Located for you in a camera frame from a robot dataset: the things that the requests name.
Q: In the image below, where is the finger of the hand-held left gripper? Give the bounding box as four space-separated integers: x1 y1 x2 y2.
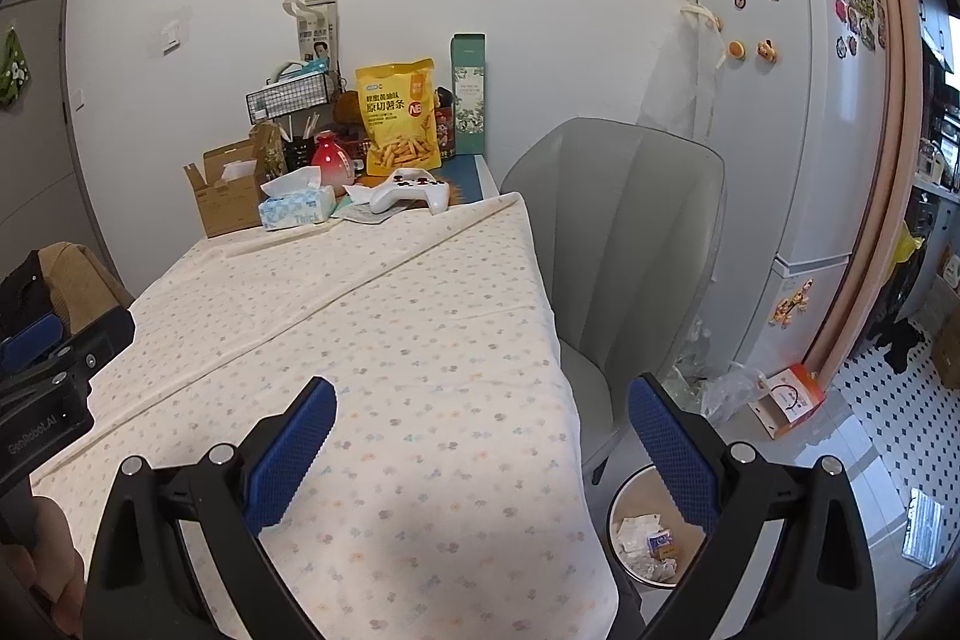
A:
0 306 137 387
0 316 62 365

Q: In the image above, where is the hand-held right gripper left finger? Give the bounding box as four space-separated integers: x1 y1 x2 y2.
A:
82 376 338 640

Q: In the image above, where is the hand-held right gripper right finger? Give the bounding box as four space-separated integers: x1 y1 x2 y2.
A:
626 372 878 640

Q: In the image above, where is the white round waste bin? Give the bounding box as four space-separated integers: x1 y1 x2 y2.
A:
606 464 713 590

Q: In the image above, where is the white tissue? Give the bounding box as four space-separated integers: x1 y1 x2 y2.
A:
613 512 665 555

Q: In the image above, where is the person's left hand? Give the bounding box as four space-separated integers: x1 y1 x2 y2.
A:
0 497 85 640

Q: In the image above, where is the black garment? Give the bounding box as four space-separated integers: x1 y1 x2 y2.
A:
0 250 68 341

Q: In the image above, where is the brown chair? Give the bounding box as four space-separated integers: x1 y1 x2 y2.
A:
34 241 136 333

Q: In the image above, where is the clear plastic bag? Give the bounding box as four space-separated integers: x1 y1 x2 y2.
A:
664 359 766 423

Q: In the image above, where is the orange and white box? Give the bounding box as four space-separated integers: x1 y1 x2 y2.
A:
750 364 827 440

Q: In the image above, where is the grey door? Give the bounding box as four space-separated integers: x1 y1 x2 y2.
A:
0 0 98 281

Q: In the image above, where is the open cardboard box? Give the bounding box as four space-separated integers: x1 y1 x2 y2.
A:
185 139 275 238

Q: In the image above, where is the orange figures magnet cluster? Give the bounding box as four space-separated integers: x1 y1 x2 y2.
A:
772 281 815 330

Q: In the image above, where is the grey upholstered chair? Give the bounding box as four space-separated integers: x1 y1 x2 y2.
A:
499 117 727 483

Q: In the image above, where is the blue patterned tissue box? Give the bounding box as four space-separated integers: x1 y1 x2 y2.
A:
259 166 337 232

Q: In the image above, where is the black clothing on floor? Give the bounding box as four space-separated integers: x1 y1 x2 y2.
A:
874 314 923 375

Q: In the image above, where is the silver foil mat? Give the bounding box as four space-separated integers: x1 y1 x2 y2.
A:
900 488 944 566

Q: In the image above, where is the green hanging decoration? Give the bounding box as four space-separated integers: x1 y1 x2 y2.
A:
0 29 31 109

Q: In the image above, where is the black pencil holder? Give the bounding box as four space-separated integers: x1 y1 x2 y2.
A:
281 115 323 172

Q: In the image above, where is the white game controller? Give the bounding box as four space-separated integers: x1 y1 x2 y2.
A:
369 169 451 214

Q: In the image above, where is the red and white vase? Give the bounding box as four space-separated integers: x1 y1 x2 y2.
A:
311 134 355 191

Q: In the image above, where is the large brown cardboard box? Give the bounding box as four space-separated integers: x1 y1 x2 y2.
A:
930 310 960 371

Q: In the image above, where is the white refrigerator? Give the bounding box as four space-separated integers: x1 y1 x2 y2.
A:
701 0 890 378

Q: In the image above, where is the brown plush toy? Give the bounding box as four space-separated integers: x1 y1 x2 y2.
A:
334 89 368 142

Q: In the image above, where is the yellow snack bag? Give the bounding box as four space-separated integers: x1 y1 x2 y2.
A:
355 58 443 176

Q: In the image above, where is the red snack packet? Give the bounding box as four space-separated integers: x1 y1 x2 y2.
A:
435 85 457 161

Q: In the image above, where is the white paper carrier bag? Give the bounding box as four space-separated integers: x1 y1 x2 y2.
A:
283 0 338 71

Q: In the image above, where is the white hanging tote bag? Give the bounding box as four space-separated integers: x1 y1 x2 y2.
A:
679 2 732 124

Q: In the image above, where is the tall green box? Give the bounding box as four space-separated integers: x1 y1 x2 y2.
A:
451 33 488 157

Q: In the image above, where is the pink curtain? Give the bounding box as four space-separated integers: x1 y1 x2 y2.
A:
772 0 927 378

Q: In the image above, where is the cluster of fridge magnets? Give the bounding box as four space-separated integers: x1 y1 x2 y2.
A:
829 0 886 58

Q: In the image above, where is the black wire basket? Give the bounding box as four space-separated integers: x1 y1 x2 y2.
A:
246 71 340 124

